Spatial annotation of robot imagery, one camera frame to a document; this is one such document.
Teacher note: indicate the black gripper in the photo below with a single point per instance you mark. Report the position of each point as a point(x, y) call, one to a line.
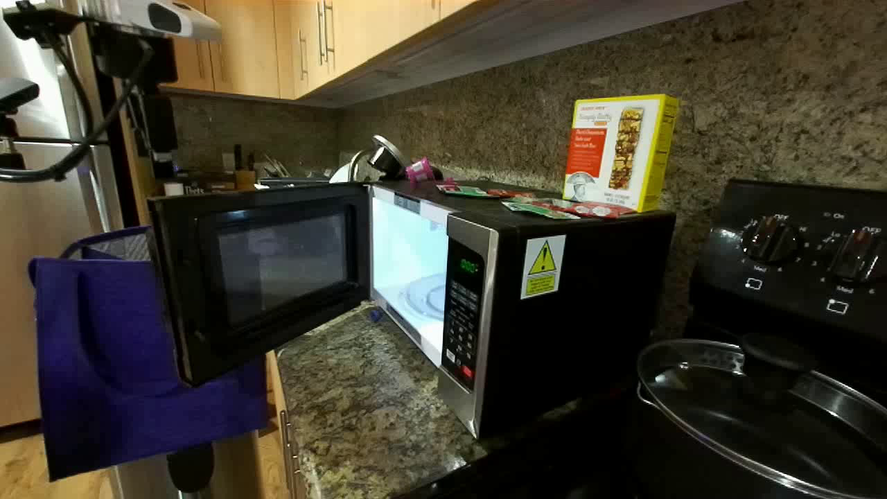
point(127, 54)

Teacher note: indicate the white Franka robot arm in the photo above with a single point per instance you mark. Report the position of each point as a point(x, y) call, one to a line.
point(154, 14)

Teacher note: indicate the small brown bottle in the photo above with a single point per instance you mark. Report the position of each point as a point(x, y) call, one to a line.
point(242, 173)

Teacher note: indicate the black microwave door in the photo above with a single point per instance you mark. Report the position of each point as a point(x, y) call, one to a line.
point(267, 273)

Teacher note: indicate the purple fabric bag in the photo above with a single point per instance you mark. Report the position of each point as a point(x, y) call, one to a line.
point(112, 369)

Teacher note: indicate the glass microwave turntable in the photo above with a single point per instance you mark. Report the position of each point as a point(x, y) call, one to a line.
point(420, 297)

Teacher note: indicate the black silver microwave oven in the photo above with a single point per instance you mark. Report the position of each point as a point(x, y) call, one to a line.
point(572, 305)

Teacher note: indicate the stainless steel refrigerator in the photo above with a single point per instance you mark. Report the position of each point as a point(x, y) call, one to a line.
point(46, 238)

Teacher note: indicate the silver kettle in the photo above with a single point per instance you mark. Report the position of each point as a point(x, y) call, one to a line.
point(370, 158)

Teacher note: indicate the green snack packet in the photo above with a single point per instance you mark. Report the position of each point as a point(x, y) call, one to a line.
point(468, 191)
point(533, 208)

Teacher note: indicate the wooden base cabinet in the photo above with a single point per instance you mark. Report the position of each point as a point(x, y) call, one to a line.
point(276, 433)

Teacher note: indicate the yellow warning sticker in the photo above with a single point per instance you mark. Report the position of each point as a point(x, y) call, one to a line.
point(540, 268)

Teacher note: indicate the red snack packet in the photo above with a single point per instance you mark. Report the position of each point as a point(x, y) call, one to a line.
point(597, 208)

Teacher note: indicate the yellow food box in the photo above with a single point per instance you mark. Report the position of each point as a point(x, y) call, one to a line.
point(615, 153)

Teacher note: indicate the black stove knob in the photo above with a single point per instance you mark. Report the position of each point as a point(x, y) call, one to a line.
point(860, 255)
point(768, 238)

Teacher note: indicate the glass pot lid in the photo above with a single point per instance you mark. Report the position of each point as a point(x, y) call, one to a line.
point(765, 405)

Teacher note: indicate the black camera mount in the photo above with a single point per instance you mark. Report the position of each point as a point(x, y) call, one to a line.
point(15, 129)

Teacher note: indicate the wooden wall cabinets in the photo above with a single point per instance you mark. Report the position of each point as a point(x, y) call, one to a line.
point(305, 43)

